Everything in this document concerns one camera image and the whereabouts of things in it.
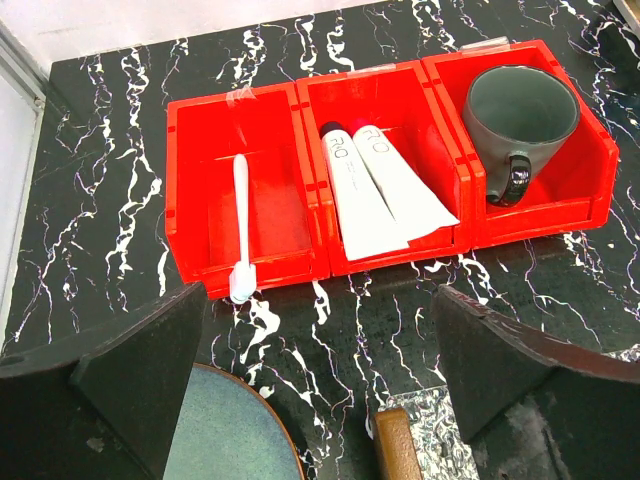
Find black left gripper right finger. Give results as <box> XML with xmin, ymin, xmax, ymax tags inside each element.
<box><xmin>431</xmin><ymin>285</ymin><xmax>639</xmax><ymax>479</ymax></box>

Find dark grey mug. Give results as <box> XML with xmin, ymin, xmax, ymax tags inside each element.
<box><xmin>462</xmin><ymin>65</ymin><xmax>581</xmax><ymax>207</ymax></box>

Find white toothpaste tube dark cap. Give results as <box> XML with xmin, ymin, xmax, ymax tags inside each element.
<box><xmin>319</xmin><ymin>121</ymin><xmax>409</xmax><ymax>261</ymax></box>

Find red bin with toothbrush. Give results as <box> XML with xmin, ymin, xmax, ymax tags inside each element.
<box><xmin>165</xmin><ymin>82</ymin><xmax>330</xmax><ymax>299</ymax></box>

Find red bin with mug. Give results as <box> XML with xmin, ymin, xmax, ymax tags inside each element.
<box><xmin>421</xmin><ymin>40</ymin><xmax>619</xmax><ymax>249</ymax></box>

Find blue-grey ceramic plate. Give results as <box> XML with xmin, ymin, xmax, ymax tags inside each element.
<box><xmin>164</xmin><ymin>364</ymin><xmax>304</xmax><ymax>479</ymax></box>

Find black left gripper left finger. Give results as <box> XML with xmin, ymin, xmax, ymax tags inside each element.
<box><xmin>1</xmin><ymin>284</ymin><xmax>207</xmax><ymax>479</ymax></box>

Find clear glass tray wooden handles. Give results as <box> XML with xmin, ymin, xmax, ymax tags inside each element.
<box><xmin>374</xmin><ymin>351</ymin><xmax>639</xmax><ymax>479</ymax></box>

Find white toothpaste tube red cap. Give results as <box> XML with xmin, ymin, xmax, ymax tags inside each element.
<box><xmin>352</xmin><ymin>120</ymin><xmax>459</xmax><ymax>241</ymax></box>

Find red bin with toothpaste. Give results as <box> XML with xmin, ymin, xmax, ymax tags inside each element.
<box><xmin>295</xmin><ymin>60</ymin><xmax>474</xmax><ymax>276</ymax></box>

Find white toothbrush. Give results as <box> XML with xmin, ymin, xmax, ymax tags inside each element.
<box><xmin>229</xmin><ymin>154</ymin><xmax>257</xmax><ymax>305</ymax></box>

